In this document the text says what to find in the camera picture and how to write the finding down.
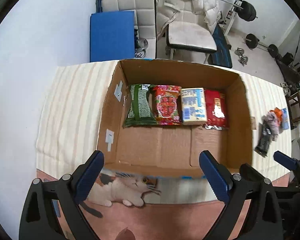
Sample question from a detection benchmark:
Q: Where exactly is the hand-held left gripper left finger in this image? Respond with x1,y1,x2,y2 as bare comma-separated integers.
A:
19,151,105,240

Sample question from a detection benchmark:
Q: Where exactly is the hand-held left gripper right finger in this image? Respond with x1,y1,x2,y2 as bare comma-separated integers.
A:
199,151,283,240

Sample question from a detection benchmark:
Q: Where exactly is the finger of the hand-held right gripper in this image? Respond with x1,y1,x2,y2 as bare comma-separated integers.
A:
239,163,265,179
273,151,300,188

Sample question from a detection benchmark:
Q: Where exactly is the black snack packet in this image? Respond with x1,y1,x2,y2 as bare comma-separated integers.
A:
255,121,273,158

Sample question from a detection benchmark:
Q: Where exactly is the brown cardboard box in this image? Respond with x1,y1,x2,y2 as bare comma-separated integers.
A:
97,59,253,180

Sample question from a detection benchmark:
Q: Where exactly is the pink cat printed blanket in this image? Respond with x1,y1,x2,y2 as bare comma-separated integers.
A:
36,167,253,240

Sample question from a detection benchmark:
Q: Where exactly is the light blue snack packet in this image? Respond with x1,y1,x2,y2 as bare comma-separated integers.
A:
280,108,290,130

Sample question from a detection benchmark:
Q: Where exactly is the orange snack packet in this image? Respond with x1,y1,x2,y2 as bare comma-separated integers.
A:
270,107,283,128

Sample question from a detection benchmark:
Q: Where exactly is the wooden chair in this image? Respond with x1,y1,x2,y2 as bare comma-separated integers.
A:
286,90,300,130

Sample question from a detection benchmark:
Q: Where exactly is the dark red snack packet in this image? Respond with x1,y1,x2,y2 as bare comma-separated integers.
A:
204,89,229,130

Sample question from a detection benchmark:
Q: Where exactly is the cream striped blanket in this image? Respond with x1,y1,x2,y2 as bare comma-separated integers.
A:
35,60,294,205

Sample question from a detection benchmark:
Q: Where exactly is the white and blue packet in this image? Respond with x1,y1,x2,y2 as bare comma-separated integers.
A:
180,87,207,125

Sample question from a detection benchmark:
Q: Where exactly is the red floral snack packet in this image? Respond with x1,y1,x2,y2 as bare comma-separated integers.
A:
152,85,183,125

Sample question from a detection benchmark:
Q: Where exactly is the green snack packet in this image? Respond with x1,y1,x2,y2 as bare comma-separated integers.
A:
124,83,157,128

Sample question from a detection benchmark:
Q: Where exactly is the black exercise bench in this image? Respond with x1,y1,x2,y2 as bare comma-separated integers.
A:
275,52,300,86

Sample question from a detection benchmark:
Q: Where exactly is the chrome dumbbell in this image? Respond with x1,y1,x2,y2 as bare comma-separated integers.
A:
234,47,251,67

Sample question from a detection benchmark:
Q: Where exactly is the blue and black weight bench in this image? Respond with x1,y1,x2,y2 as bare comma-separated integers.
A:
204,24,233,69

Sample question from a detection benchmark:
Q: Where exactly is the barbell with small black plates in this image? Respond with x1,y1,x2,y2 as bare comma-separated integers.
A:
244,33,280,57

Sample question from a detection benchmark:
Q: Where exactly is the blue foam mat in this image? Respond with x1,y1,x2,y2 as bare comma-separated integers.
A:
89,10,136,63

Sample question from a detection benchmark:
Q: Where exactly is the beige cushioned chair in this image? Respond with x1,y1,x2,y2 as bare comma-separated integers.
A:
165,21,217,58

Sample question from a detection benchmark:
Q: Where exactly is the barbell with large black plates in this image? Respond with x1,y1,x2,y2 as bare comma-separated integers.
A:
216,0,258,22

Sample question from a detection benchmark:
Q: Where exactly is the white barbell rack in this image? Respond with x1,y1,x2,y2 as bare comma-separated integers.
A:
224,0,248,36

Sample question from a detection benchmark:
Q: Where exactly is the white padded chair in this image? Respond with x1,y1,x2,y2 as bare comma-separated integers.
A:
100,0,157,59

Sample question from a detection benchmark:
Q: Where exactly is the white down jacket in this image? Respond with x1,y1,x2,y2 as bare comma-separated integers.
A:
156,0,222,39

